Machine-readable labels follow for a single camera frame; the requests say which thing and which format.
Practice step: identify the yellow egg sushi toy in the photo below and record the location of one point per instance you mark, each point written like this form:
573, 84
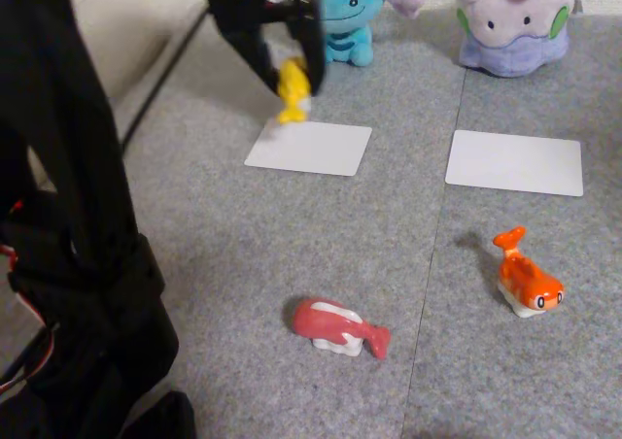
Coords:
291, 84

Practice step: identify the orange shrimp sushi toy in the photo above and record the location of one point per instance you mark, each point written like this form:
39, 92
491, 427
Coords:
525, 279

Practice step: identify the blue Wooper plush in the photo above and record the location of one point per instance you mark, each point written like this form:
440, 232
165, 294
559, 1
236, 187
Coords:
347, 16

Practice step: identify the purple Goomy plush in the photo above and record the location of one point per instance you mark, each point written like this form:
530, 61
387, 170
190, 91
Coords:
515, 26

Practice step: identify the red tuna sushi toy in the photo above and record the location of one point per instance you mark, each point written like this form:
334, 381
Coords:
330, 322

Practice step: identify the white rectangular card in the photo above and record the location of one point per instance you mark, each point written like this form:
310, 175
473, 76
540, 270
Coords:
515, 162
316, 147

